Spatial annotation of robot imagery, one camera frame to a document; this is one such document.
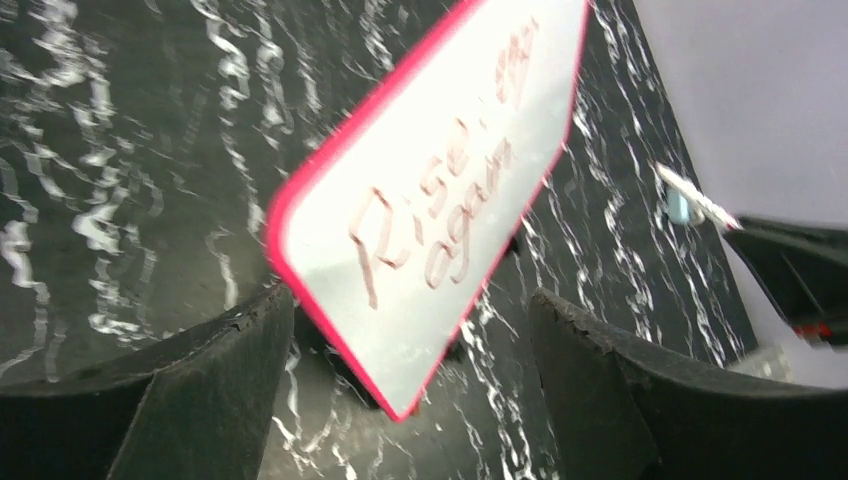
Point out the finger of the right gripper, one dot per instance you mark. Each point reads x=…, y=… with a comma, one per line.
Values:
x=801, y=268

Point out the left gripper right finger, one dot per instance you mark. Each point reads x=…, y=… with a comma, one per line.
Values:
x=622, y=407

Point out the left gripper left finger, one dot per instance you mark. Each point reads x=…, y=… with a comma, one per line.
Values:
x=197, y=405

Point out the pink framed whiteboard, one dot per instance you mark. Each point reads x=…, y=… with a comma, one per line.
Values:
x=390, y=230

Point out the black whiteboard stand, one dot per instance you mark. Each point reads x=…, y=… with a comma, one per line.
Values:
x=309, y=337

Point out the white whiteboard marker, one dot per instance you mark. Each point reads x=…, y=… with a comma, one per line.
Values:
x=712, y=211

